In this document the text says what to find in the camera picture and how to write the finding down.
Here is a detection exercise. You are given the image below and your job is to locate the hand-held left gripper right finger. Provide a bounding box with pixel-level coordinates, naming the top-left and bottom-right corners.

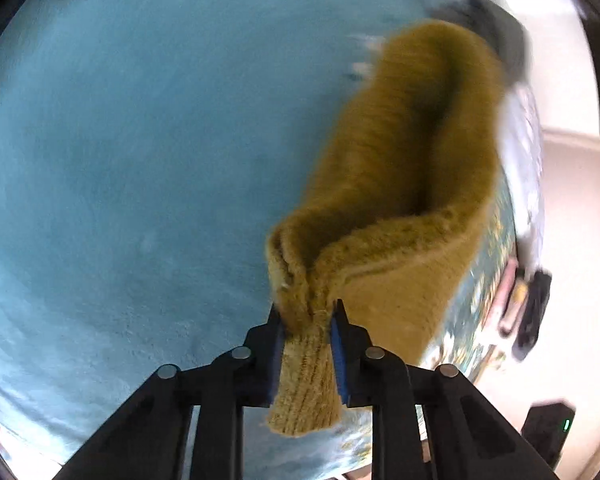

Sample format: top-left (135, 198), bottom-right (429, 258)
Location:
top-left (329, 299), bottom-right (561, 480)

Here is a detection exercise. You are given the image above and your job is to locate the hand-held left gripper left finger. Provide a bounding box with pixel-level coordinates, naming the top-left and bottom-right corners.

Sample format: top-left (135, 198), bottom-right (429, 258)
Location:
top-left (55, 304), bottom-right (285, 480)

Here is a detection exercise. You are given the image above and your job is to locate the blue bed blanket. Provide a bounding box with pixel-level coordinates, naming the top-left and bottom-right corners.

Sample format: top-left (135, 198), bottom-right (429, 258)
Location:
top-left (0, 0), bottom-right (522, 480)

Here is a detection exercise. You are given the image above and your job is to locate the pink shoe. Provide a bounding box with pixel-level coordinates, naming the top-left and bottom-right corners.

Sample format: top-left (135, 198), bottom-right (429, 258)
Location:
top-left (497, 258), bottom-right (528, 338)

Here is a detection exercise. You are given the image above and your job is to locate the mustard knit sweater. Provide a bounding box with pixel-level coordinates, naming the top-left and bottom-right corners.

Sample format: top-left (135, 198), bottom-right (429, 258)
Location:
top-left (265, 19), bottom-right (507, 438)

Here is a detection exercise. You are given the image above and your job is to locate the black device with green light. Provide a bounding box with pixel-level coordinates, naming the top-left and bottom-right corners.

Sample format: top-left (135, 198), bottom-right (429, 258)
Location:
top-left (521, 400), bottom-right (577, 478)

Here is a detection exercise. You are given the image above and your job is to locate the black shoe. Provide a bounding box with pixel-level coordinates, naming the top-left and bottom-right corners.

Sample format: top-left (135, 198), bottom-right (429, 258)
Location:
top-left (511, 269), bottom-right (554, 362)

